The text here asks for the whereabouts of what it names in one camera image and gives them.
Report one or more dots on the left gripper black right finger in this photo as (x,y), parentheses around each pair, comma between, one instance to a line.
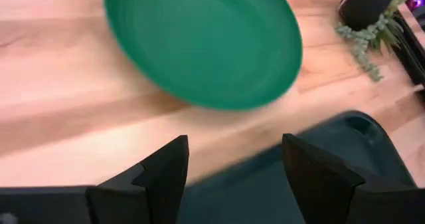
(325,190)

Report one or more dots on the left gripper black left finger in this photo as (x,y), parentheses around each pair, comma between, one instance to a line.
(159,184)

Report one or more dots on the dark green serving tray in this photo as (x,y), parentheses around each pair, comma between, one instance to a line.
(259,190)

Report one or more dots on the green round plate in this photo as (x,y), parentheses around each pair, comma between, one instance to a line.
(206,44)

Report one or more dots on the artificial plant in black pot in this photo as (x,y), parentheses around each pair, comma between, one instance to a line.
(365,1)

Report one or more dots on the purple glowing device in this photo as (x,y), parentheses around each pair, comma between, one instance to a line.
(417,3)

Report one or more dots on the black table edge rail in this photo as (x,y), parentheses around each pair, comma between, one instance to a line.
(411,58)

